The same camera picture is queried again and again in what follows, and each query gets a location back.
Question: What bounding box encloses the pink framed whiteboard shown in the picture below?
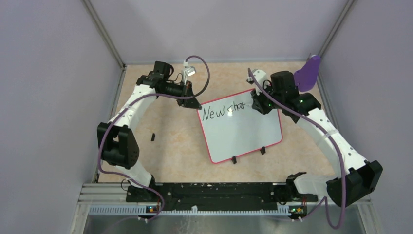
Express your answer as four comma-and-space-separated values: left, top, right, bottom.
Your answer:
197, 90, 283, 164

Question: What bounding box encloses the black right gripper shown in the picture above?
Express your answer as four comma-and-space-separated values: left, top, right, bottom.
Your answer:
251, 82, 283, 115

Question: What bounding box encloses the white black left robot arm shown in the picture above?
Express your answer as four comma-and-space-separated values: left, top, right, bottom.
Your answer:
97, 59, 209, 202

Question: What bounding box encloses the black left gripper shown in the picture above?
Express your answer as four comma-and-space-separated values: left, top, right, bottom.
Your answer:
160, 80, 202, 110

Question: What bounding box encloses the aluminium frame rail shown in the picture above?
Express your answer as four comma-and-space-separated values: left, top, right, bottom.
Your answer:
78, 183, 127, 204

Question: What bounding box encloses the white cable duct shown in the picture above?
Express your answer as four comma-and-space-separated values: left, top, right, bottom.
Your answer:
88, 205, 291, 216

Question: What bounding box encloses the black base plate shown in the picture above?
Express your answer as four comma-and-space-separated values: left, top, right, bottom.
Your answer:
126, 182, 318, 211

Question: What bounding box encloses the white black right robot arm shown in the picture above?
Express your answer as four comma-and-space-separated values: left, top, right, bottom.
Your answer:
247, 69, 383, 207

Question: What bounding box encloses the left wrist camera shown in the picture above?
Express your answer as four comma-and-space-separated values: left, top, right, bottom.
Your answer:
182, 61, 196, 82

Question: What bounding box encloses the purple marker holder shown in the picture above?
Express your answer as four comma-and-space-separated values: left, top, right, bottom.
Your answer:
294, 55, 321, 92

